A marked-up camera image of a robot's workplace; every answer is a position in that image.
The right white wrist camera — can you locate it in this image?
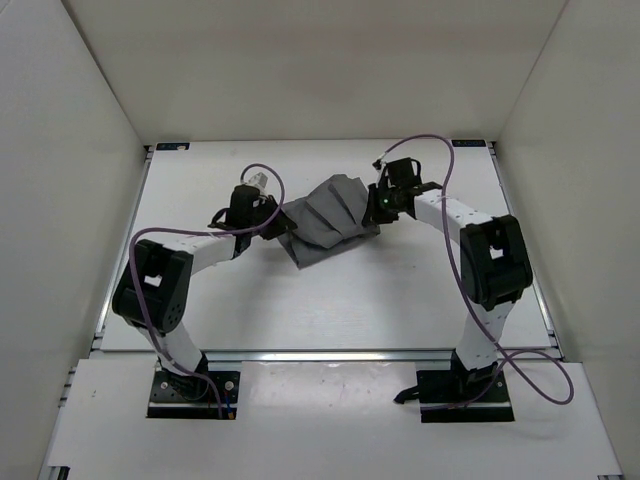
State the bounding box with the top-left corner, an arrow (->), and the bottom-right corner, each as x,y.
372,155 -> 388,184

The grey pleated skirt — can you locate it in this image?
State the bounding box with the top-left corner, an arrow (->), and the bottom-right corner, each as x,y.
278,174 -> 380,269

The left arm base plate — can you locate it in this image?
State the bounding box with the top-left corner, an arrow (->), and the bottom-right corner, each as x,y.
147,365 -> 241,421

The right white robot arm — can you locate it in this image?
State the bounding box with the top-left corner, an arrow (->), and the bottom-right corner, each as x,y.
362,157 -> 533,406

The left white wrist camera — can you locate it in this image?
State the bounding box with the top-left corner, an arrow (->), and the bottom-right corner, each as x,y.
242,172 -> 268,195

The blue table label left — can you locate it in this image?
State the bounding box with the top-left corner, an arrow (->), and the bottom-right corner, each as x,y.
155,142 -> 190,151

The blue table label right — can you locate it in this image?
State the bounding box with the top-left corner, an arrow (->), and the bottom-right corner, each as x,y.
451,139 -> 487,148

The blue table label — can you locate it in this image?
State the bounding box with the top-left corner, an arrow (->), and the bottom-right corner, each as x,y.
155,142 -> 190,151
451,139 -> 487,148

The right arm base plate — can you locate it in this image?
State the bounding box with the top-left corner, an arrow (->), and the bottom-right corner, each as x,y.
416,370 -> 515,424

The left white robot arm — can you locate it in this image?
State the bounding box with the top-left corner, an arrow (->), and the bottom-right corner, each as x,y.
112,184 -> 297,401

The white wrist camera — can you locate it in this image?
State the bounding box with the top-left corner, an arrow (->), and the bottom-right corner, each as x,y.
242,172 -> 268,195
372,155 -> 388,184

